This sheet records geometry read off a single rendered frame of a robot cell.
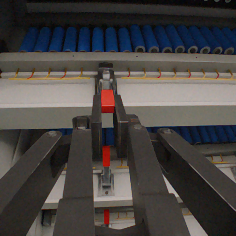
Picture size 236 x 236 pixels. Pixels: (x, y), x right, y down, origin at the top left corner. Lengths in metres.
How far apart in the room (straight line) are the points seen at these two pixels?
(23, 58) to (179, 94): 0.20
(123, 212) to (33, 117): 0.38
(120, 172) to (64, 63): 0.22
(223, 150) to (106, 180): 0.24
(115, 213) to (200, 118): 0.36
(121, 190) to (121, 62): 0.23
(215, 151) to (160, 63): 0.24
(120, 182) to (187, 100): 0.20
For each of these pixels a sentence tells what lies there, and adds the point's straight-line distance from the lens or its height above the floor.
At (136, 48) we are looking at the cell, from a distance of 0.30.
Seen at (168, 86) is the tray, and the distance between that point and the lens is 0.27.
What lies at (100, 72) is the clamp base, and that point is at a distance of 0.25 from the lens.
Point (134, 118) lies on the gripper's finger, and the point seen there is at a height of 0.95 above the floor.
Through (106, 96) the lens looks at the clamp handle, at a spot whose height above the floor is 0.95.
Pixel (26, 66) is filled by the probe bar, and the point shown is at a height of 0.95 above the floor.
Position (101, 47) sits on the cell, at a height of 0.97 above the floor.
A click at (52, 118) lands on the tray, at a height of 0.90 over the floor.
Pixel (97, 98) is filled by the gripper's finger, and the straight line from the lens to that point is 0.19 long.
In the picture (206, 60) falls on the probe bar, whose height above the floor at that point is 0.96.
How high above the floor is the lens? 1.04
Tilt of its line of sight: 34 degrees down
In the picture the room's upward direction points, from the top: 2 degrees clockwise
